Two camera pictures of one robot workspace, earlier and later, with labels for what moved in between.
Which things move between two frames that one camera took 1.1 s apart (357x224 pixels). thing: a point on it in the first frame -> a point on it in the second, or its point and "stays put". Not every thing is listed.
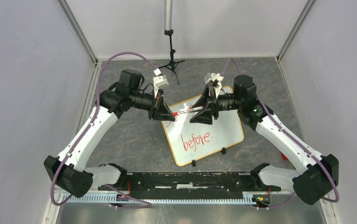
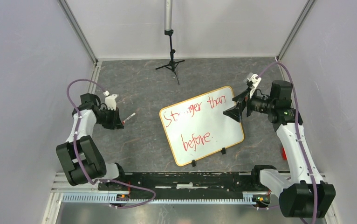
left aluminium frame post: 76,25 stays put
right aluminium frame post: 301,17 stays put
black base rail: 190,185 stays put
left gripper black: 165,114 -> 116,123
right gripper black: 205,116 -> 235,112
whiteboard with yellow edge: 188,141 stays put
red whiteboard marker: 191,108 -> 123,122
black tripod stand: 168,31 stays put
